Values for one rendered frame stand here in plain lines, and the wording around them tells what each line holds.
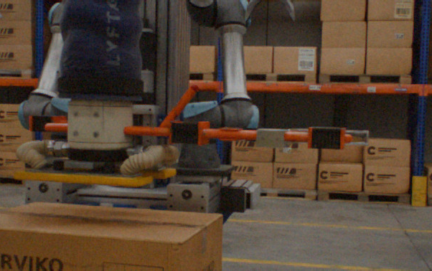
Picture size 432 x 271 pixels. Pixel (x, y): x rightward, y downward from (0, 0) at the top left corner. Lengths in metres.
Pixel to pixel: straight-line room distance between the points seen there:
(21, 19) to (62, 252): 8.40
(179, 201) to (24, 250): 0.63
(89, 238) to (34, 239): 0.14
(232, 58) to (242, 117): 0.23
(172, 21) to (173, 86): 0.24
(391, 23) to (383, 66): 0.58
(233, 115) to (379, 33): 6.75
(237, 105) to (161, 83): 0.34
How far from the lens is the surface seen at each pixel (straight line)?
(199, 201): 2.05
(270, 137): 1.55
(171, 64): 2.39
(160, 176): 1.71
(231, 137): 1.57
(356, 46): 8.84
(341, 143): 1.52
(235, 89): 2.26
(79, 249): 1.54
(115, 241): 1.50
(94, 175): 1.59
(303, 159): 8.75
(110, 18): 1.63
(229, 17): 2.35
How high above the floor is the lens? 1.25
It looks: 3 degrees down
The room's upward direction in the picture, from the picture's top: 1 degrees clockwise
